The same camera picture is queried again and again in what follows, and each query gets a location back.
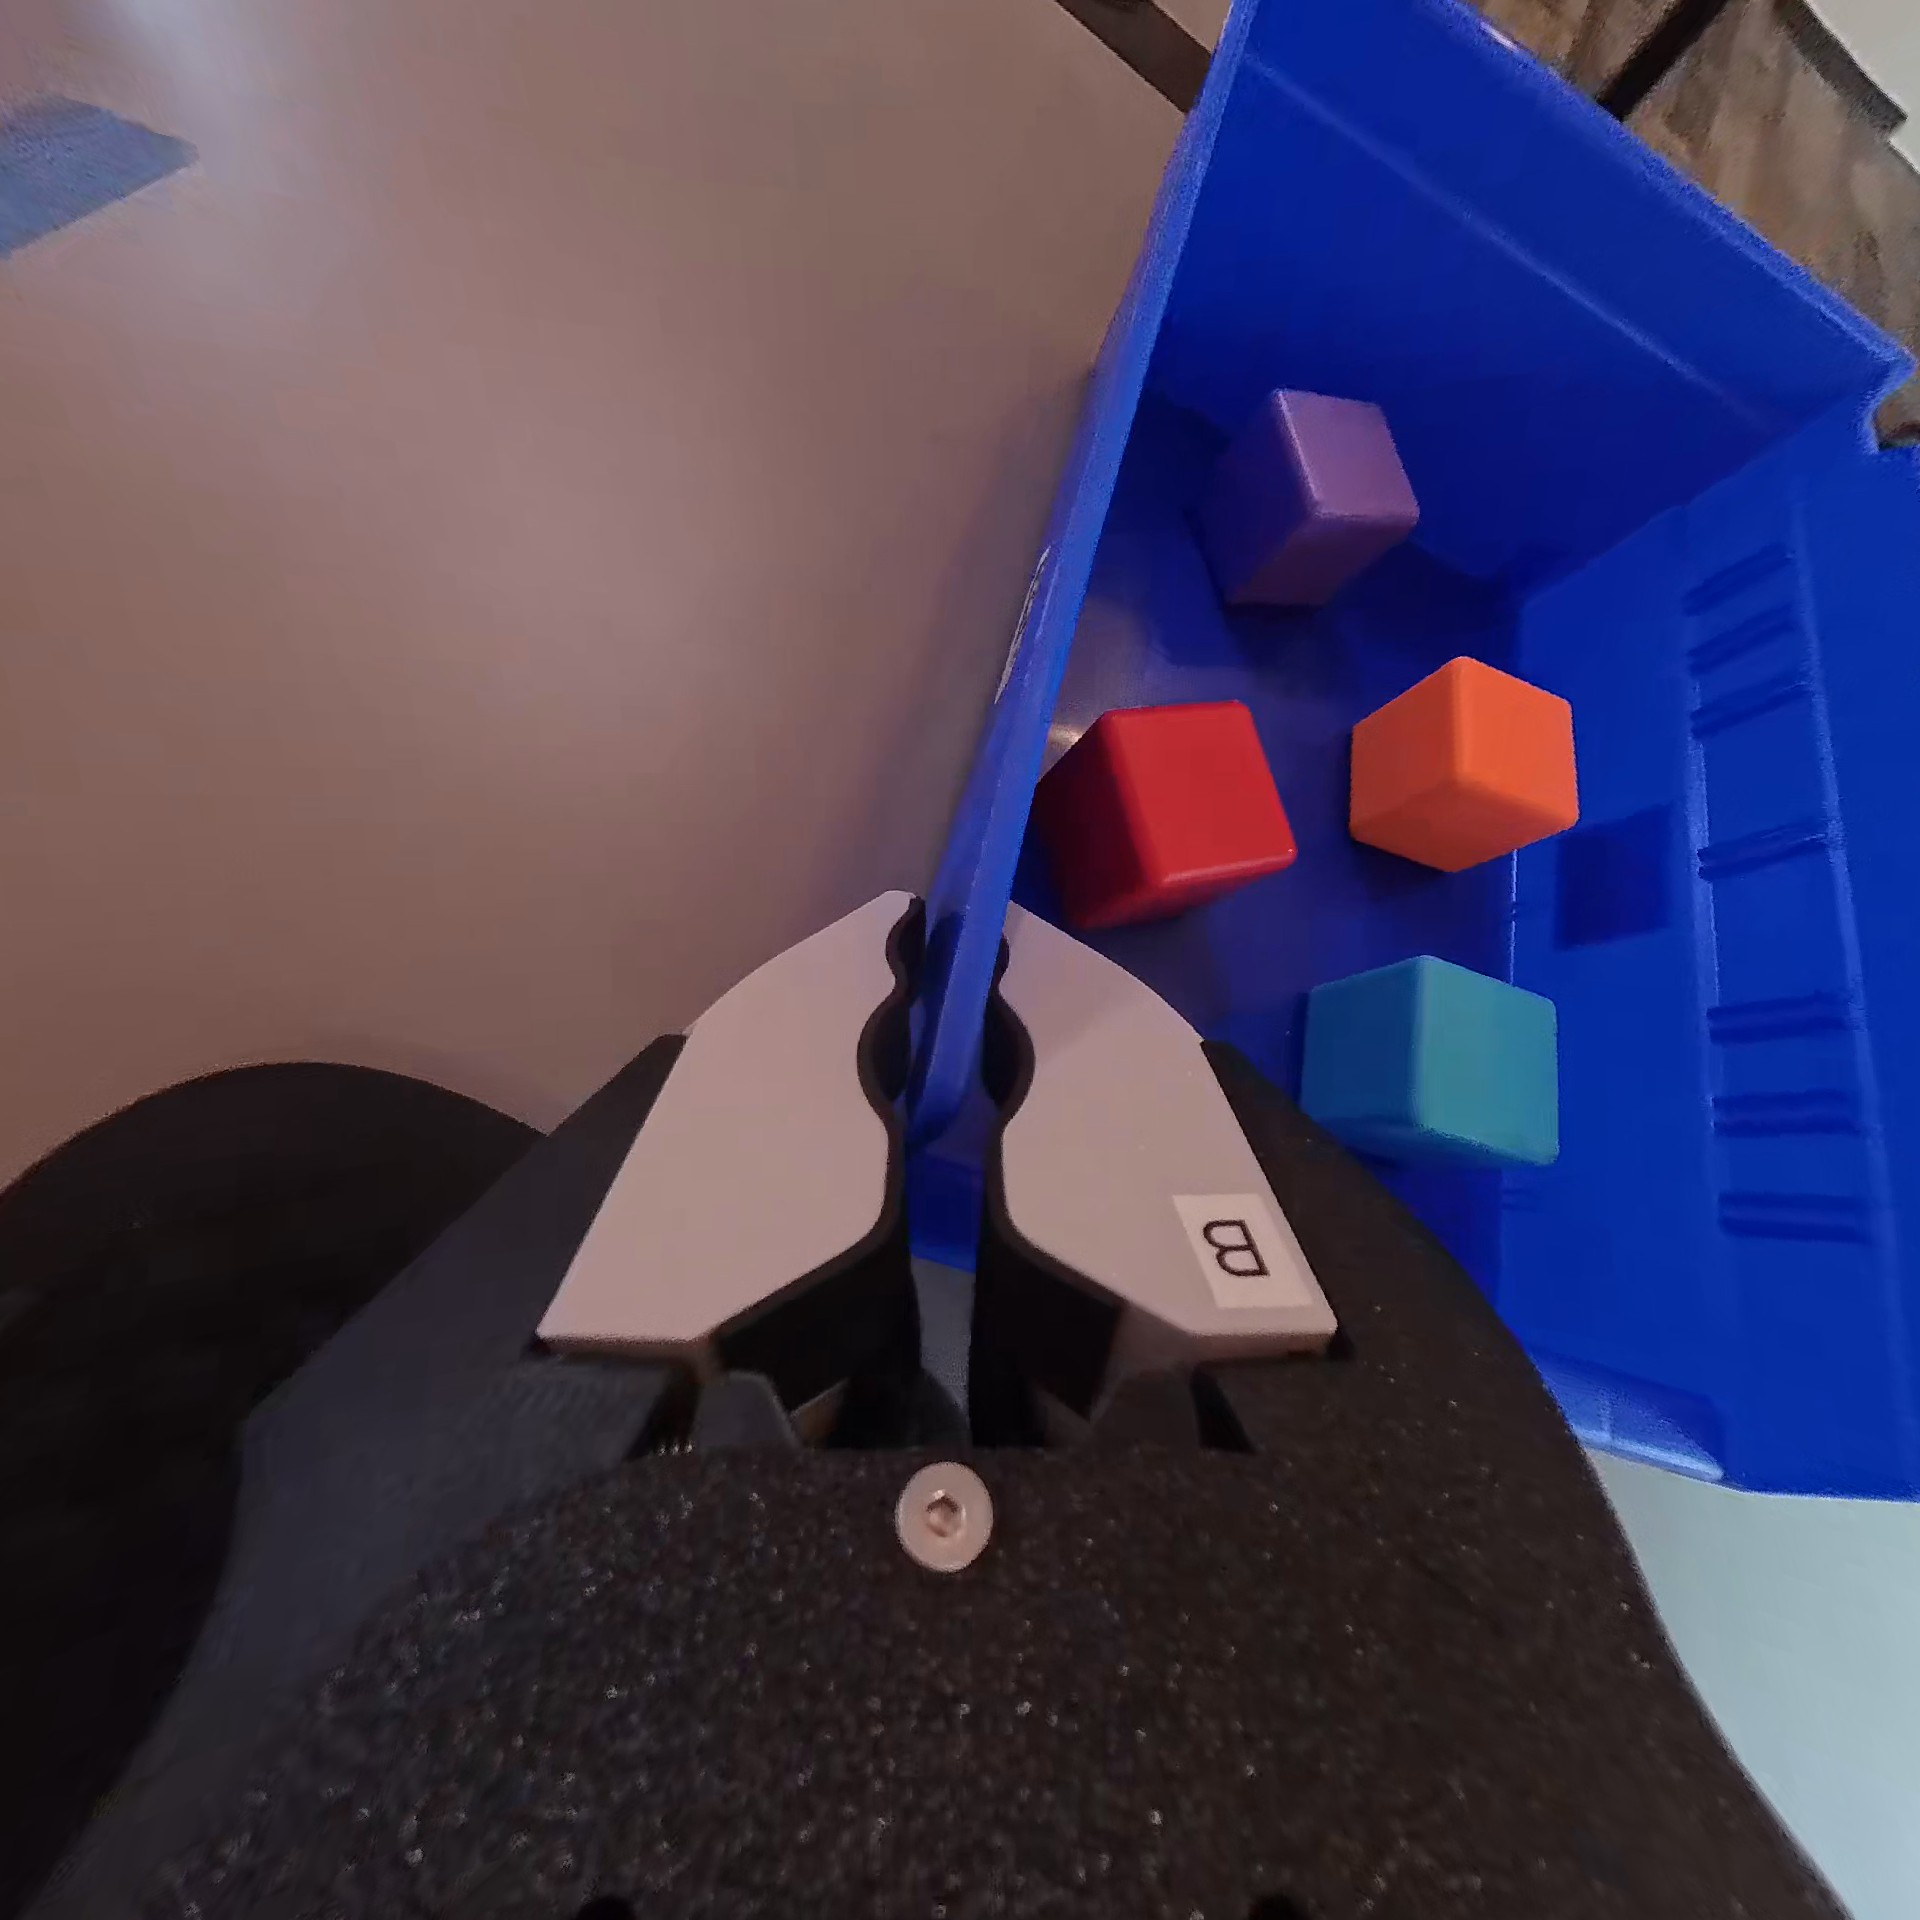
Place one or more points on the orange foam cube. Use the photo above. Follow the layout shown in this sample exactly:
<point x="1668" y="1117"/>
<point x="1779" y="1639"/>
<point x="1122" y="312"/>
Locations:
<point x="1463" y="763"/>

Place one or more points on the blue plastic bin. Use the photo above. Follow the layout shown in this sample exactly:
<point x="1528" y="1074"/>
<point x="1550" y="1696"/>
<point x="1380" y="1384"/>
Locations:
<point x="1681" y="391"/>

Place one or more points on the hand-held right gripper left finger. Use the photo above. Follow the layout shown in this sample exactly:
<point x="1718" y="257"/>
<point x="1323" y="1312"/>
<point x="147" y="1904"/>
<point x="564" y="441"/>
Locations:
<point x="737" y="1170"/>

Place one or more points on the teal foam cube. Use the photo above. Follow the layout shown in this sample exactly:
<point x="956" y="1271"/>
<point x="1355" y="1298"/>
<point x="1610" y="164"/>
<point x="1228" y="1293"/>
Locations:
<point x="1435" y="1063"/>

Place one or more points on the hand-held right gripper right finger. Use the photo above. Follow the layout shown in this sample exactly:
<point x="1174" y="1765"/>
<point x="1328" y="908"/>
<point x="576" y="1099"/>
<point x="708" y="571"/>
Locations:
<point x="1140" y="1157"/>

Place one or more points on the red foam cube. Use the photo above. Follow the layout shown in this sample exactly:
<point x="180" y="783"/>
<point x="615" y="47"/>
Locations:
<point x="1164" y="810"/>

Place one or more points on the black textured armrest pad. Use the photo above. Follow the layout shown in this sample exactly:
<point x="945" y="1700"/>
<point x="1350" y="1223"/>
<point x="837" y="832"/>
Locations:
<point x="180" y="1351"/>

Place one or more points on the purple foam cube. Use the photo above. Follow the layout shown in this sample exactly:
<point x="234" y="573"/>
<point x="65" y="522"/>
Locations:
<point x="1315" y="496"/>

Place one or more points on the blue tape strip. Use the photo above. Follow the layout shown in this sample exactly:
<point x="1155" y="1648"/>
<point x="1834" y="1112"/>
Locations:
<point x="85" y="167"/>

